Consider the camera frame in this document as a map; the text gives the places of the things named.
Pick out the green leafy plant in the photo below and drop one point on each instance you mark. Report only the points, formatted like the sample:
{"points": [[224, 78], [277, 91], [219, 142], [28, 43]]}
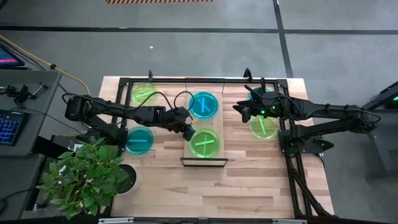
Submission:
{"points": [[84, 177]]}

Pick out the silver metal bracket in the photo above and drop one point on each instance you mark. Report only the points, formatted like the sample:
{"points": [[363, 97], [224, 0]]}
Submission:
{"points": [[289, 221], [115, 220]]}

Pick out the grey desk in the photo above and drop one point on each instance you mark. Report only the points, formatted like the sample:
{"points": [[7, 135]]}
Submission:
{"points": [[34, 124]]}

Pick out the small black gadget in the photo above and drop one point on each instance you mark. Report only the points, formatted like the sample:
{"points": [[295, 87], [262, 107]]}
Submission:
{"points": [[23, 93]]}

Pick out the monitor with pink screen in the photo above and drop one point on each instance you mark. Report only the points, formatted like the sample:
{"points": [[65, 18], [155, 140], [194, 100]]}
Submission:
{"points": [[7, 57]]}

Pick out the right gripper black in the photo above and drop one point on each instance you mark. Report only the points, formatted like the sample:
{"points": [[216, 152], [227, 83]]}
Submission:
{"points": [[265, 107]]}

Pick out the white plant pot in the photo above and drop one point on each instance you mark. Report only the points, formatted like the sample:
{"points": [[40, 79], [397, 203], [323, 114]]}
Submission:
{"points": [[132, 179]]}

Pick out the black box green light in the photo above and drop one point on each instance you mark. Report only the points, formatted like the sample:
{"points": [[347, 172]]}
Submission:
{"points": [[394, 101]]}

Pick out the green translucent plate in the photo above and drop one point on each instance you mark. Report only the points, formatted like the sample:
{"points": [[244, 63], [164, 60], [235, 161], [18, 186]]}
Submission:
{"points": [[204, 143], [143, 93], [263, 129], [211, 149]]}

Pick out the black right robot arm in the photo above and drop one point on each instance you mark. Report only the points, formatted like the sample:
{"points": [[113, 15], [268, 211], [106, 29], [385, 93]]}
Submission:
{"points": [[326, 110]]}

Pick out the clear acrylic tray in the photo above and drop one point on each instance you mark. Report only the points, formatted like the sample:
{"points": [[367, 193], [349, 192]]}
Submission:
{"points": [[204, 123]]}

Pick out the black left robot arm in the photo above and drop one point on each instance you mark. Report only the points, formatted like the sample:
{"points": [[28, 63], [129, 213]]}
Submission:
{"points": [[140, 112]]}

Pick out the black control box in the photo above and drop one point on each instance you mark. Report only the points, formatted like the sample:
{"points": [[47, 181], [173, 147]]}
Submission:
{"points": [[53, 146]]}

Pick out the backlit keyboard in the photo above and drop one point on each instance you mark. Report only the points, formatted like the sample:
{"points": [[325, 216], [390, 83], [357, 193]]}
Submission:
{"points": [[11, 127]]}

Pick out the blue translucent plate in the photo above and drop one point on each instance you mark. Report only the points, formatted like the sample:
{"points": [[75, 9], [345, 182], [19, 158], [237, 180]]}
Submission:
{"points": [[208, 110], [203, 105], [252, 92], [139, 140]]}

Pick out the black aluminium rig frame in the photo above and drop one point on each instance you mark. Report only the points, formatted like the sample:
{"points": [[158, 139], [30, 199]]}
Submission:
{"points": [[155, 81]]}

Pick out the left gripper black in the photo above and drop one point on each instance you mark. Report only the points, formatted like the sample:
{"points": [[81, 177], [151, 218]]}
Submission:
{"points": [[178, 118]]}

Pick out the black table clamp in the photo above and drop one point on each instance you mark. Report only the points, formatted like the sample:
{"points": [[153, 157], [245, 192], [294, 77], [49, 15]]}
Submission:
{"points": [[150, 74], [247, 74]]}

